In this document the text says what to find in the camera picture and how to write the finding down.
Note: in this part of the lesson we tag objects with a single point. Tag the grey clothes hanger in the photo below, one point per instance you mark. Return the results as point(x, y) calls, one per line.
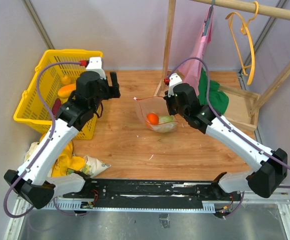
point(208, 19)

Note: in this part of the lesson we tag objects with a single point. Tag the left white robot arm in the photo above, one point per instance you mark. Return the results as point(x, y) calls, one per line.
point(31, 181)

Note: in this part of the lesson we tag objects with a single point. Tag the orange mango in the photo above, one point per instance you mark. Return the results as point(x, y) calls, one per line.
point(66, 90)

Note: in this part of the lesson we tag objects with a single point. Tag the green cloth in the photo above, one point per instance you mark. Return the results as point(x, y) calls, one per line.
point(218, 99)

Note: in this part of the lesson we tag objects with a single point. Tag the yellow lemon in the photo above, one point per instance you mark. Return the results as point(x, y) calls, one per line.
point(65, 80)

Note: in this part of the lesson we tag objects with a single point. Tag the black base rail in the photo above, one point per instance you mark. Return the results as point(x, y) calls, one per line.
point(150, 195)

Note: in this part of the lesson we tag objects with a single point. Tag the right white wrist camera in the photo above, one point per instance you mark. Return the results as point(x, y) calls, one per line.
point(172, 81)

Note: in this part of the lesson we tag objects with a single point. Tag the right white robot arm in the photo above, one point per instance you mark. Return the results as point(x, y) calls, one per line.
point(267, 167)

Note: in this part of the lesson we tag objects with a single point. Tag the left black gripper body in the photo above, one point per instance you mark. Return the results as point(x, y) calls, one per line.
point(104, 83)

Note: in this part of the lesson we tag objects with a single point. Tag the yellow patterned cloth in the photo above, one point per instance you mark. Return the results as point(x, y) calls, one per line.
point(67, 163)

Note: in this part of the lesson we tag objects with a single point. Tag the yellow plastic basket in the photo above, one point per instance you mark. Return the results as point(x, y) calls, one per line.
point(30, 110)

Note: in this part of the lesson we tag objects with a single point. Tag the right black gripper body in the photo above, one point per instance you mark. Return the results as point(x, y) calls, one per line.
point(172, 107)

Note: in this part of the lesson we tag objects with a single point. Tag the green cabbage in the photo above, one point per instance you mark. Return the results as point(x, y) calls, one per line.
point(166, 124)

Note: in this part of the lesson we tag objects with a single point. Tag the orange fruit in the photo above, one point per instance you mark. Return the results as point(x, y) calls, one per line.
point(153, 118)

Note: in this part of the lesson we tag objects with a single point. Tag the purple sweet potato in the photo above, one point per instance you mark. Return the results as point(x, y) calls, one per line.
point(56, 106)

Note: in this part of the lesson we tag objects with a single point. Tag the pink cloth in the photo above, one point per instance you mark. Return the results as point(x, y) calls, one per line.
point(197, 57)

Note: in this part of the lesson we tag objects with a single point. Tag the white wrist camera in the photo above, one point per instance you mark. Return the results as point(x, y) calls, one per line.
point(172, 81)
point(94, 64)

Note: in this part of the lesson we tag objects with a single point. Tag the clear zip bag orange zipper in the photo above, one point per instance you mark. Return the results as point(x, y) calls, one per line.
point(155, 104)

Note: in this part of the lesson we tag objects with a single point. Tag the wooden clothes rack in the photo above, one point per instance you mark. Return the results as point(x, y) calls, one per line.
point(240, 106)

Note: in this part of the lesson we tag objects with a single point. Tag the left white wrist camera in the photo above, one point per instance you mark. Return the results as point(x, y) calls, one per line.
point(94, 64)

